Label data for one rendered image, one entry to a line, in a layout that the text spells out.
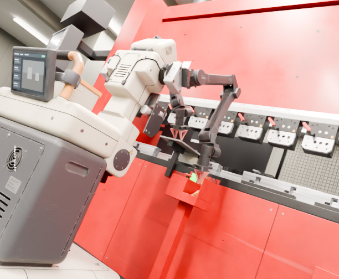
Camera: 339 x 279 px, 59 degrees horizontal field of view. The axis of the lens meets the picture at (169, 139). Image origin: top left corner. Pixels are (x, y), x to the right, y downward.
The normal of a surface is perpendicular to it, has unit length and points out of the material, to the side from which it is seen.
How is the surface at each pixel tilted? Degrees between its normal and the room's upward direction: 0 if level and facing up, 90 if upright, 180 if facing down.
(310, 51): 90
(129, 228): 90
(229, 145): 90
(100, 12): 90
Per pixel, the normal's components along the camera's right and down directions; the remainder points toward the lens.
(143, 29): 0.75, 0.18
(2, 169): -0.49, -0.36
